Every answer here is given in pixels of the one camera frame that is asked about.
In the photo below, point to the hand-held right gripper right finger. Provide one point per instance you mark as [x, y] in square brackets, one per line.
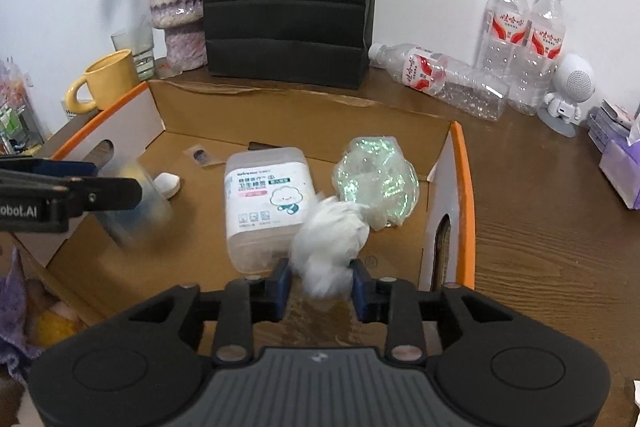
[360, 292]

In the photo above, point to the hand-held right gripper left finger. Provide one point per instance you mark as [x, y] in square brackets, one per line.
[283, 287]

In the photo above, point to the clear drinking glass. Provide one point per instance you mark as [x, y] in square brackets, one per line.
[135, 47]

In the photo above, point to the purple tissue pack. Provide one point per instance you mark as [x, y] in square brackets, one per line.
[620, 167]

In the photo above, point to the standing clear water bottle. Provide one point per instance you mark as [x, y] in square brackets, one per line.
[545, 37]
[505, 22]

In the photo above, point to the clear desk organizer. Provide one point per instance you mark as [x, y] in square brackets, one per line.
[12, 107]

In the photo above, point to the yellow plush toy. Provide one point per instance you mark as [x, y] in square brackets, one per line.
[50, 327]

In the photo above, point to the iridescent plastic bag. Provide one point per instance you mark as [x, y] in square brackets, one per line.
[375, 177]

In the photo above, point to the clear plastic container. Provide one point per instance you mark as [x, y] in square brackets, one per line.
[142, 224]

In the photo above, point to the yellow mug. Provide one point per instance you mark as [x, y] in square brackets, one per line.
[110, 82]

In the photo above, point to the white wet wipes pack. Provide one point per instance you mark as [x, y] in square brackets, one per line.
[260, 197]

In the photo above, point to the lying clear water bottle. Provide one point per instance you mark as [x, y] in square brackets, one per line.
[425, 69]

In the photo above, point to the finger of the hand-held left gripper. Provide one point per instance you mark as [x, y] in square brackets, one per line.
[65, 168]
[110, 194]

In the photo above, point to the purple woven pouch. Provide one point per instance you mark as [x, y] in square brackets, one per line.
[12, 297]

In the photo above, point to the small clear bag dark disc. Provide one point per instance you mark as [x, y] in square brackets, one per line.
[200, 155]

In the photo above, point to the orange cardboard box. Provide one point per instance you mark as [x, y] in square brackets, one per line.
[260, 127]

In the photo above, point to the stack of small boxes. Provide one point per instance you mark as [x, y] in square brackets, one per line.
[607, 122]

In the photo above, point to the small white cap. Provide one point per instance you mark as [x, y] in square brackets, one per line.
[167, 184]

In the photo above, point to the white crumpled paper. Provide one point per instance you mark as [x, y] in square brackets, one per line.
[636, 394]

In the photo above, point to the white tissue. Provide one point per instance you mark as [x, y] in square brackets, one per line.
[325, 247]

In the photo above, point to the white robot-shaped speaker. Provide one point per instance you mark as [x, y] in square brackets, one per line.
[575, 79]

